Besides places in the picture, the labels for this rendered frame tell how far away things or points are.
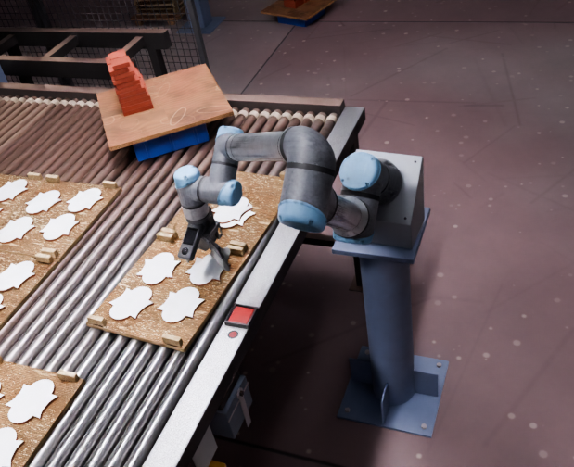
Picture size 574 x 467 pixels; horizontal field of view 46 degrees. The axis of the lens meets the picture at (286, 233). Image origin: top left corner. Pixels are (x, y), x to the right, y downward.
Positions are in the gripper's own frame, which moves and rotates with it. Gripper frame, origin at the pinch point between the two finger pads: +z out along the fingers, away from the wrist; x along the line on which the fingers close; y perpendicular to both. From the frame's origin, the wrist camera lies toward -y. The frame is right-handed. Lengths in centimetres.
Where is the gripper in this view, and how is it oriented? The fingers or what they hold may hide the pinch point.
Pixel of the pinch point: (207, 269)
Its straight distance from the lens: 215.1
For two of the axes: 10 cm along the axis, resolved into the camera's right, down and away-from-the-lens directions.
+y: 4.1, -6.1, 6.8
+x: -9.0, -1.6, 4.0
